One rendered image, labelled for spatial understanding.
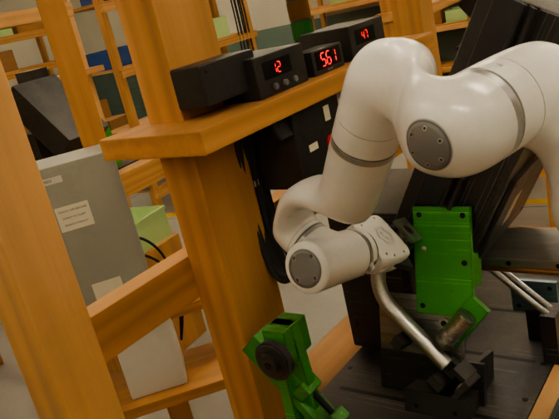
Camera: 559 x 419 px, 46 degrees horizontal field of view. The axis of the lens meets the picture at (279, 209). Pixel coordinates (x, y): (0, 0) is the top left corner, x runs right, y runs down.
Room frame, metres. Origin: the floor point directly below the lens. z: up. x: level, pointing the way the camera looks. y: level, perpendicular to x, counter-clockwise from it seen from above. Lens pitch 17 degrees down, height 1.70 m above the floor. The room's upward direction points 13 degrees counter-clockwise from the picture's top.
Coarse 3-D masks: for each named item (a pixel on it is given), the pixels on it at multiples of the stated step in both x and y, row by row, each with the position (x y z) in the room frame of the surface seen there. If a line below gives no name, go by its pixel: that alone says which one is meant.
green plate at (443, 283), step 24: (432, 216) 1.17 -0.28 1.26; (456, 216) 1.14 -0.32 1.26; (432, 240) 1.16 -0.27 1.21; (456, 240) 1.13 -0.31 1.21; (432, 264) 1.15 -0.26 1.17; (456, 264) 1.12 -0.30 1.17; (480, 264) 1.16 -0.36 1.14; (432, 288) 1.14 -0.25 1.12; (456, 288) 1.11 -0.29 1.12; (432, 312) 1.13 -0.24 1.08
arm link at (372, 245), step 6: (354, 228) 1.06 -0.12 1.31; (360, 234) 1.03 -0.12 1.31; (366, 234) 1.04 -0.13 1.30; (366, 240) 1.02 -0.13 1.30; (372, 240) 1.03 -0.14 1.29; (372, 246) 1.02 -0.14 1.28; (372, 252) 1.02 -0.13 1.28; (372, 258) 1.01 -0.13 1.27; (372, 264) 1.02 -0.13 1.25; (372, 270) 1.01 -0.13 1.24
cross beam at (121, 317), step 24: (168, 264) 1.19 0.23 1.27; (120, 288) 1.12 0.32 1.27; (144, 288) 1.11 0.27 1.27; (168, 288) 1.15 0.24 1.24; (192, 288) 1.20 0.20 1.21; (96, 312) 1.04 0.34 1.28; (120, 312) 1.07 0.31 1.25; (144, 312) 1.10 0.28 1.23; (168, 312) 1.14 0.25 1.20; (96, 336) 1.02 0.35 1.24; (120, 336) 1.05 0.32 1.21
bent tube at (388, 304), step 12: (408, 228) 1.19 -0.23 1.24; (408, 240) 1.15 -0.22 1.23; (372, 276) 1.19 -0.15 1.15; (384, 276) 1.19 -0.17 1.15; (384, 288) 1.18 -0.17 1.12; (384, 300) 1.17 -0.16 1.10; (396, 312) 1.15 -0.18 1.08; (408, 324) 1.13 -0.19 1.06; (408, 336) 1.12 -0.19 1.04; (420, 336) 1.11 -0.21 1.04; (420, 348) 1.11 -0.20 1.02; (432, 348) 1.09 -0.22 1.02; (432, 360) 1.09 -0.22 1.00; (444, 360) 1.07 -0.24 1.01
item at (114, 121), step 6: (102, 102) 11.38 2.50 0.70; (102, 108) 11.35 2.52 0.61; (108, 108) 11.46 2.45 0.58; (108, 114) 11.43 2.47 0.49; (108, 120) 10.98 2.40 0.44; (114, 120) 10.93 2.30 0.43; (120, 120) 11.06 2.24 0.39; (126, 120) 11.20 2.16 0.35; (114, 126) 10.89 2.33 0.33; (120, 126) 11.01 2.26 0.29
